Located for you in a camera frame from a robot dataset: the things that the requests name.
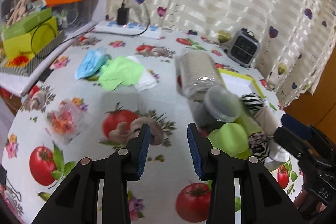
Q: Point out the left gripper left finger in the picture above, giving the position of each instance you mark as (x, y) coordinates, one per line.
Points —
(125, 165)

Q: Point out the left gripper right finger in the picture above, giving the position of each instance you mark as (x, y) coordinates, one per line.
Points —
(212, 164)

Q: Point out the light grey white sock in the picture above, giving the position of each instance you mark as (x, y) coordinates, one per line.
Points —
(275, 151)

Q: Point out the black white striped sock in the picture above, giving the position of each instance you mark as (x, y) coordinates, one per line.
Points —
(250, 104)

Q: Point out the light green cloth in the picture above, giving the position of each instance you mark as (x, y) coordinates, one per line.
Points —
(120, 71)

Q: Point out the blue face mask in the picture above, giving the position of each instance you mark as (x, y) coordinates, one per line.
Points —
(91, 63)

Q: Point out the green lid plastic jar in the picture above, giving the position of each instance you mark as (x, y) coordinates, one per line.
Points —
(232, 139)

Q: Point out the beige sock in tray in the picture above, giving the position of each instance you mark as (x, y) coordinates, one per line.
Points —
(267, 120)

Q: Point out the clear plastic packet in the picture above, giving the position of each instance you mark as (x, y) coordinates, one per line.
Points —
(67, 122)

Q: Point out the floral fruit tablecloth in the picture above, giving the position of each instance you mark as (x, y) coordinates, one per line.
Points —
(169, 190)

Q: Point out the clear plastic jar grey contents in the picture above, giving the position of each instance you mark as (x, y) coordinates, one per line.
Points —
(211, 104)

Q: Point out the white tray green rim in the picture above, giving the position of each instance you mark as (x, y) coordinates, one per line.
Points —
(239, 85)

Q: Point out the white folded cloth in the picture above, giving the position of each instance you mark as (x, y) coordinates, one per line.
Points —
(145, 80)

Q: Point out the small grey desk heater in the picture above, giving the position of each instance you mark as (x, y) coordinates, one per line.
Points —
(244, 47)

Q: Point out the white power strip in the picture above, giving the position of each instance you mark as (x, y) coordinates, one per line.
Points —
(131, 29)

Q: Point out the striped patterned tray box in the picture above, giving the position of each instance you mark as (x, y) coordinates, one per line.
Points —
(27, 68)

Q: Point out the black charger plug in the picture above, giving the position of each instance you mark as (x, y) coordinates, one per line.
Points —
(123, 15)

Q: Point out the beige heart patterned curtain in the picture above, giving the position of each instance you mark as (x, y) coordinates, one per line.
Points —
(297, 37)

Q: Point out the lime green box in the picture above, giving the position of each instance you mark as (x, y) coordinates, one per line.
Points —
(33, 41)

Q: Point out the orange lidded storage box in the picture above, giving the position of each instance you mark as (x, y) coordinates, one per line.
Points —
(71, 13)

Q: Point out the dark green flat box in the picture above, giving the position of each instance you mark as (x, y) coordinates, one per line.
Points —
(27, 24)

